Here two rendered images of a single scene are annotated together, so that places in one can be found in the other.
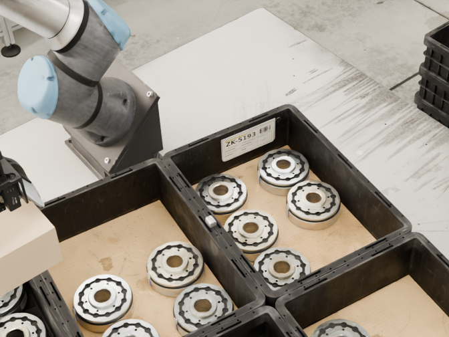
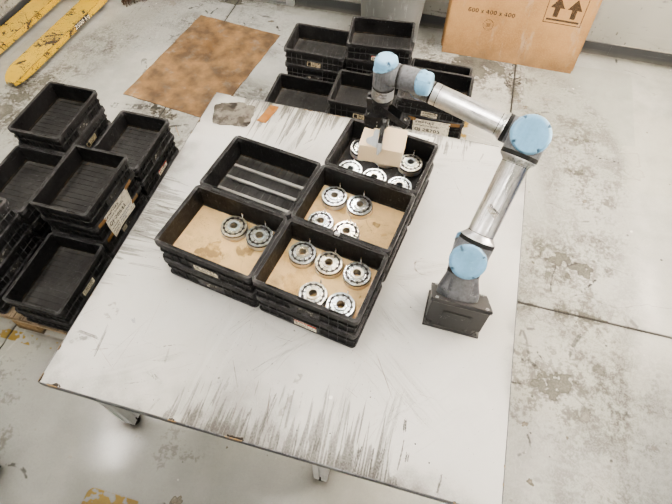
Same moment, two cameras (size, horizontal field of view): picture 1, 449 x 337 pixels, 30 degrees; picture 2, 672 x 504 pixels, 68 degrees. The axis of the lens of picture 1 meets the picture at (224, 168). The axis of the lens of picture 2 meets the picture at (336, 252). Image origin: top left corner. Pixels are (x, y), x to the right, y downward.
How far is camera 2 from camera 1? 1.93 m
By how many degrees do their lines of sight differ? 74
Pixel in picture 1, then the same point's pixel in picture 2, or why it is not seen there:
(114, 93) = (451, 282)
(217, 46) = (486, 441)
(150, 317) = (339, 215)
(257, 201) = (341, 288)
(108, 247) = (382, 231)
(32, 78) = not seen: hidden behind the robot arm
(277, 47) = (448, 468)
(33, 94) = not seen: hidden behind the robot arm
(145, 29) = not seen: outside the picture
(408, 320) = (241, 268)
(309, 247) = (301, 277)
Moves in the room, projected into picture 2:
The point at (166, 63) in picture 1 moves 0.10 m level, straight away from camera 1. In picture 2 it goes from (498, 400) to (522, 422)
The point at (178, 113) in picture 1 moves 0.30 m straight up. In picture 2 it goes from (450, 362) to (470, 327)
